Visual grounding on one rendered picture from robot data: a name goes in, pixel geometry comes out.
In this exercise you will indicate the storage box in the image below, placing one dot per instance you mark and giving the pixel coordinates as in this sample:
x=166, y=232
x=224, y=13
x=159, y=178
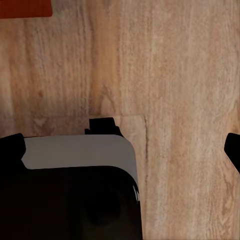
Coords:
x=25, y=8

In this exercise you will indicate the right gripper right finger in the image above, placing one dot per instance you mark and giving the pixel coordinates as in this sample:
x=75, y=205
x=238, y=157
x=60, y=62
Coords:
x=232, y=149

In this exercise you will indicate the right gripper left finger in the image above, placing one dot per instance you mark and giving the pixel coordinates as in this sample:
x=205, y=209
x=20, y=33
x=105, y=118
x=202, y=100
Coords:
x=12, y=149

